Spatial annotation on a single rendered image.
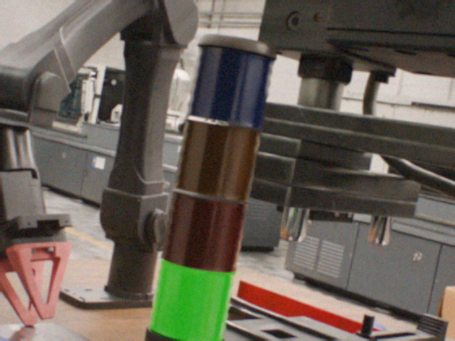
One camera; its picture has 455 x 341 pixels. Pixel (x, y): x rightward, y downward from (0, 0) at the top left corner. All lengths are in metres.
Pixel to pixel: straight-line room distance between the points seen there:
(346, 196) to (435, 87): 7.86
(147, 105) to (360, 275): 5.37
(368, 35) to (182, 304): 0.27
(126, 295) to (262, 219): 6.96
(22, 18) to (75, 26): 11.61
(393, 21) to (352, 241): 5.83
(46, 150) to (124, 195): 9.42
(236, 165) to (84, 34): 0.55
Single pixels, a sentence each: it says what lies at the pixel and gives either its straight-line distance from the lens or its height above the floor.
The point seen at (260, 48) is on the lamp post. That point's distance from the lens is 0.37.
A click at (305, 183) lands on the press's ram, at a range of 0.59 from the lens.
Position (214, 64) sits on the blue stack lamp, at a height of 1.18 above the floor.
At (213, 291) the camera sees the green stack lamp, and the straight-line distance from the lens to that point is 0.38.
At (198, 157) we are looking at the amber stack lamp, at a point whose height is 1.14.
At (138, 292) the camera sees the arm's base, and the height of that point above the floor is 0.92.
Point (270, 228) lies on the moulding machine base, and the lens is 8.11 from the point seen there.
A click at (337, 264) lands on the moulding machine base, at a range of 6.46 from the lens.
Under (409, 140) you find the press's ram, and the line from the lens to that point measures 0.57.
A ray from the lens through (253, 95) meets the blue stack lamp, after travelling 0.37.
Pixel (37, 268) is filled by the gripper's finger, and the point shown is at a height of 0.97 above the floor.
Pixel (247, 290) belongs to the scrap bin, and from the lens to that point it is 1.06.
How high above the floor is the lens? 1.15
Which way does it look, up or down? 3 degrees down
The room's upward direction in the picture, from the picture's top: 10 degrees clockwise
